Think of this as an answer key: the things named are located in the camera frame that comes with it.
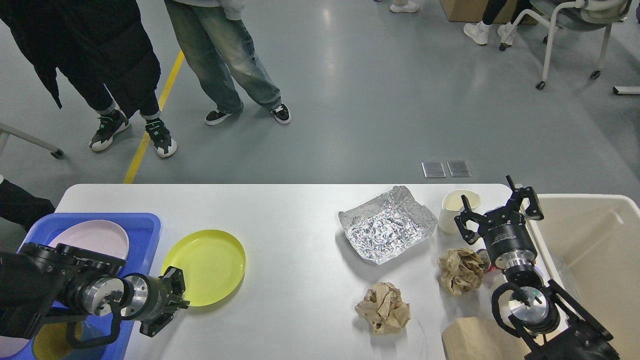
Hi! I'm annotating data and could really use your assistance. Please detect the white paper cup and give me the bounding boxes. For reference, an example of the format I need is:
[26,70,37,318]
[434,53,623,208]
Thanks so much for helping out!
[438,189,482,234]

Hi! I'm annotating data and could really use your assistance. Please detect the floor socket plate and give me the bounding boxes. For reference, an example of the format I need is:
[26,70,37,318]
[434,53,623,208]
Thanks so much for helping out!
[422,161,447,179]
[446,160,473,178]

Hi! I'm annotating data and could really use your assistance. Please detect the crushed red can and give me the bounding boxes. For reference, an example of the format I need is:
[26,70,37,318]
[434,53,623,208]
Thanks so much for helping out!
[477,248,496,273]

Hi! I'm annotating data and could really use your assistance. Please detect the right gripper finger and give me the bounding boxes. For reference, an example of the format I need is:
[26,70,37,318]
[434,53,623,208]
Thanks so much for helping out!
[505,175,545,224]
[454,194,487,246]

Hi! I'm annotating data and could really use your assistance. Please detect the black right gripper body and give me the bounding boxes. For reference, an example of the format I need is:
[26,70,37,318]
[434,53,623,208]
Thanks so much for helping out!
[481,209,538,271]

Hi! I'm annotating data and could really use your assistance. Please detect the person in black clothes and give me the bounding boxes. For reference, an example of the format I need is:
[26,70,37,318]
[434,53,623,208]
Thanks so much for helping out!
[1,0,178,158]

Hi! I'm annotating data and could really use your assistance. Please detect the blue plastic tray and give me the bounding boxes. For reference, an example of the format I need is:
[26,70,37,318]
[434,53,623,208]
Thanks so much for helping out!
[1,212,162,360]

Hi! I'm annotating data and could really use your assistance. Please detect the pink cup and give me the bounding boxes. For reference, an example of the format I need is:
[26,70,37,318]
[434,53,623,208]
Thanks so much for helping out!
[0,336,30,359]

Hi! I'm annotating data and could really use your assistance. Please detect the crumpled brown paper ball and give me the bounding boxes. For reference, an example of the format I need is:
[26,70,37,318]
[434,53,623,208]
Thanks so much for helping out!
[354,282,411,336]
[438,248,484,297]

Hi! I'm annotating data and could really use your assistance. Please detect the cardboard box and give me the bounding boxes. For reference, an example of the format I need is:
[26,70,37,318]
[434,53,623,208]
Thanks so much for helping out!
[440,0,517,24]

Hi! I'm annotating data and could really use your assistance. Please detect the brown paper bag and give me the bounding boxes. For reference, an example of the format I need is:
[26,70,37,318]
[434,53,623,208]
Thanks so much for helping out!
[441,317,530,360]

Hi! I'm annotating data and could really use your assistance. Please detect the yellow plate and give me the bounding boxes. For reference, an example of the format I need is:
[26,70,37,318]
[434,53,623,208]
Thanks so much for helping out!
[162,229,246,307]

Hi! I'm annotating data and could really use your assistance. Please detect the white office chair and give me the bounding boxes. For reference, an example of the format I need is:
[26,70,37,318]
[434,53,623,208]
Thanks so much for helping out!
[499,0,631,91]

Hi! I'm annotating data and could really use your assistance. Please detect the beige plastic bin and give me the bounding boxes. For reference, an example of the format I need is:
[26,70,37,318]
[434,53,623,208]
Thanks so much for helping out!
[527,194,640,360]

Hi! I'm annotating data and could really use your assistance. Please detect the person in blue jeans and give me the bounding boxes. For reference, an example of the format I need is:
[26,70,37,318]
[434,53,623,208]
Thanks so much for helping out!
[164,0,291,126]

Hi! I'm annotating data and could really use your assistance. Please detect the grey mug yellow inside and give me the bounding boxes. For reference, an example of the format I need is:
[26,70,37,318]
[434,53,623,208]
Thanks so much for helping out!
[31,323,106,360]

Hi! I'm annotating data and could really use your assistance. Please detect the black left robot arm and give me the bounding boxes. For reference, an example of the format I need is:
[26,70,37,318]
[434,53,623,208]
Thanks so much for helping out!
[0,243,190,349]

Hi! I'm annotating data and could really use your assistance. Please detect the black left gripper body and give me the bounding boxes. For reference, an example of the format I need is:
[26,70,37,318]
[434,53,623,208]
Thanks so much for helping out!
[121,273,173,323]

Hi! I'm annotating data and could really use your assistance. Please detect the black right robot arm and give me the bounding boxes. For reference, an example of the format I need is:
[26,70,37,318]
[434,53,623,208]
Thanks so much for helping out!
[454,175,620,360]

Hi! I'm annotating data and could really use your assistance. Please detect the chair leg with caster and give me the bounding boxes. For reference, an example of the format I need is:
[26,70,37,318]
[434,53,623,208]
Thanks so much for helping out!
[0,122,64,159]

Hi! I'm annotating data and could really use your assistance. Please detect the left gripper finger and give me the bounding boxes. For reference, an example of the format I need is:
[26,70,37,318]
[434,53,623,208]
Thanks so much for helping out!
[139,310,176,338]
[158,266,190,306]

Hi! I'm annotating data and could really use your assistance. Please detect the crumpled aluminium foil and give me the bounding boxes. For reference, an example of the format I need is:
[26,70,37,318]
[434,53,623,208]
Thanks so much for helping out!
[338,186,438,265]

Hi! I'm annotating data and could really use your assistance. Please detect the pink plate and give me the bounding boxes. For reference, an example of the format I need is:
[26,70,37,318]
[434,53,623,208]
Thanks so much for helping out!
[48,219,130,260]

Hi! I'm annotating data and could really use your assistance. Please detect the white bar on floor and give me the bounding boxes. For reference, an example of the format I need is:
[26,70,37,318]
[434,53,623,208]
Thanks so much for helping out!
[612,85,640,96]

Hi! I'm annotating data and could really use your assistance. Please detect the seated person white sneakers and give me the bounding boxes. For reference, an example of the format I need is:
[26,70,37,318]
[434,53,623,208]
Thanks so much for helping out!
[462,0,531,47]

